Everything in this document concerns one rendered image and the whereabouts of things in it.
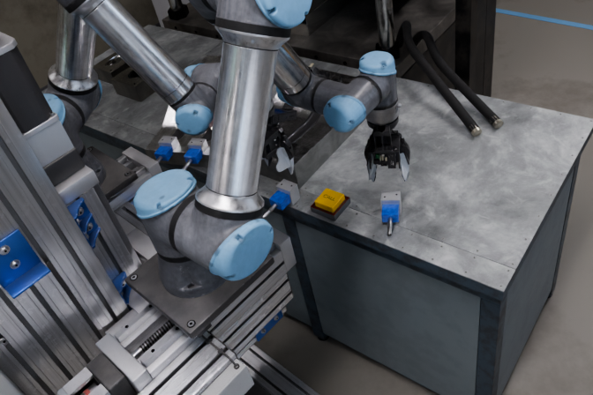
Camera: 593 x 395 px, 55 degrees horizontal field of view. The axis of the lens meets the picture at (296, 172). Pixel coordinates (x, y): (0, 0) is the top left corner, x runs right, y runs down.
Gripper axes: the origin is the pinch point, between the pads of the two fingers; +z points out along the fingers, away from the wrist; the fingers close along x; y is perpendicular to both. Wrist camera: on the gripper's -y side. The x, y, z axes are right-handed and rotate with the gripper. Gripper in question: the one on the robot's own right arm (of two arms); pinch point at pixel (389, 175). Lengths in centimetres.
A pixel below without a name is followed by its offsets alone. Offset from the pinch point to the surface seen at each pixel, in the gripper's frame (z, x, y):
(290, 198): 10.1, -28.0, -2.2
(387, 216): 9.1, -0.8, 5.5
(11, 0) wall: 24, -255, -202
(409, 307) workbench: 43.8, 3.2, 8.6
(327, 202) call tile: 9.0, -17.0, 0.3
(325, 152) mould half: 9.6, -20.8, -21.6
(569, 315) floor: 93, 57, -25
